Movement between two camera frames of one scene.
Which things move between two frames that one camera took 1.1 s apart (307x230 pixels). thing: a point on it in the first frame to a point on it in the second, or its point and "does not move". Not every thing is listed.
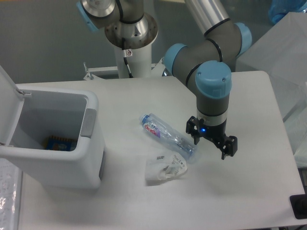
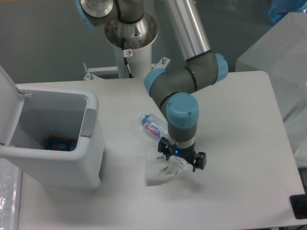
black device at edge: (299, 203) does not move
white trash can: (54, 134) does not move
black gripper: (216, 132) to (199, 161)
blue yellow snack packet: (56, 143) does not move
